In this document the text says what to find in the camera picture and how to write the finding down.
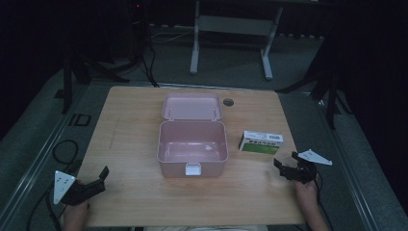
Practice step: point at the black rectangular floor bracket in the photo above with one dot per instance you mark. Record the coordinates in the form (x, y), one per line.
(80, 120)

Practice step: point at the white and green medicine box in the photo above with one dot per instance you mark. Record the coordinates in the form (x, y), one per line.
(260, 142)

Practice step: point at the person's left hand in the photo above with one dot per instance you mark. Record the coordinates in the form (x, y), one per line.
(76, 209)

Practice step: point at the black metal stand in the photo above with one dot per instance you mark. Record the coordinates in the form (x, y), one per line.
(81, 73)
(325, 83)

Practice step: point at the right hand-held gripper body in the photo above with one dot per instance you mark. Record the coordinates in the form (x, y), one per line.
(304, 168)

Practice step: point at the person's right hand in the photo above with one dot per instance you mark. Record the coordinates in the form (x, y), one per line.
(306, 188)

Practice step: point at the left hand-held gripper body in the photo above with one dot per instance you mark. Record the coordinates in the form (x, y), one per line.
(69, 189)

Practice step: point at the white metal desk frame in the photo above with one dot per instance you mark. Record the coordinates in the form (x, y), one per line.
(235, 25)

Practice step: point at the pink plastic box with lid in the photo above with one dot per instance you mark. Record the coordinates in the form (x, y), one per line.
(192, 141)

